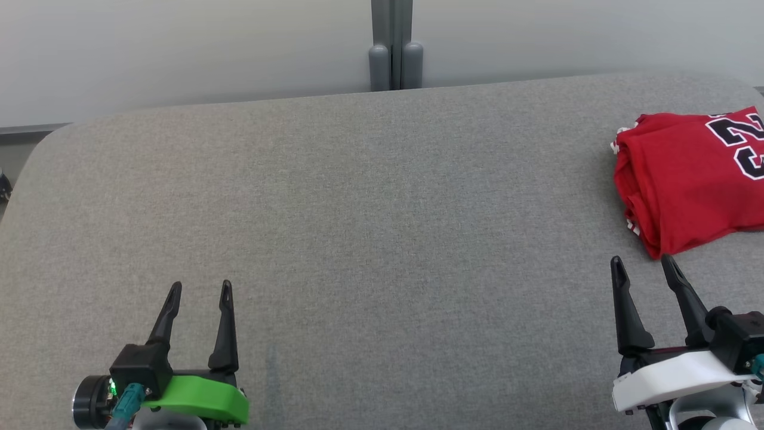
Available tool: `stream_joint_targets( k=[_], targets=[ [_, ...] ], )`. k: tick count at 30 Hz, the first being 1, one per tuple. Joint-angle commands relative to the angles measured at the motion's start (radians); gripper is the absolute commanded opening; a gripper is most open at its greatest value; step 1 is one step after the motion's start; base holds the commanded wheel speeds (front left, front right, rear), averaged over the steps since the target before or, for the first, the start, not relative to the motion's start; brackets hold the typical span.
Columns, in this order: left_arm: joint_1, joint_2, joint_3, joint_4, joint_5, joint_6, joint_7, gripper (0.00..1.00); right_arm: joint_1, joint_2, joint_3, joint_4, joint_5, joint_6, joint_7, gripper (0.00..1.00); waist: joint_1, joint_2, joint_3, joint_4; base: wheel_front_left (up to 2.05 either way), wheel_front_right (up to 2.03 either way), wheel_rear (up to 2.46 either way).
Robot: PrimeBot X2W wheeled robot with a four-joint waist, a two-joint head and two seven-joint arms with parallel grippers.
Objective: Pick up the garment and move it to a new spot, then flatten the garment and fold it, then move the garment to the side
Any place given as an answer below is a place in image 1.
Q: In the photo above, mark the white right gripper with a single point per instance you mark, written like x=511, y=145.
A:
x=674, y=376

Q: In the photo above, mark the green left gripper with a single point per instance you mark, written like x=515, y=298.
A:
x=203, y=397

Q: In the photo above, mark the red and white jersey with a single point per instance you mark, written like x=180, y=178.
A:
x=680, y=173

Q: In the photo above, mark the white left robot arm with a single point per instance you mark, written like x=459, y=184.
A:
x=167, y=423

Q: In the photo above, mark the black caster wheel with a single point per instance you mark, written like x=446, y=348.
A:
x=4, y=185

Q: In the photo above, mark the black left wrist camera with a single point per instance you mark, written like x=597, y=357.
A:
x=140, y=367

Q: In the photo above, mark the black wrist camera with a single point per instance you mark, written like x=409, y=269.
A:
x=140, y=367
x=737, y=340

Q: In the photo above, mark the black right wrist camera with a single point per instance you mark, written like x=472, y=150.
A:
x=737, y=340

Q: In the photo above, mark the grey metal frame post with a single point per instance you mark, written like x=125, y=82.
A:
x=379, y=65

